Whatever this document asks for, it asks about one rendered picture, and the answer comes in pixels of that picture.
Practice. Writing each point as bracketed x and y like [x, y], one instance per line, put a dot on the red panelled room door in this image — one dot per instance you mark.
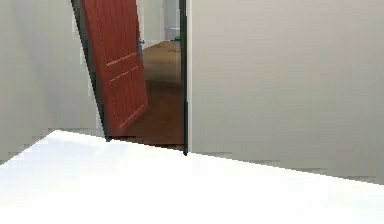
[116, 66]

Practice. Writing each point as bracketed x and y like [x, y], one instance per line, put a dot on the black door frame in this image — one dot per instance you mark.
[183, 83]

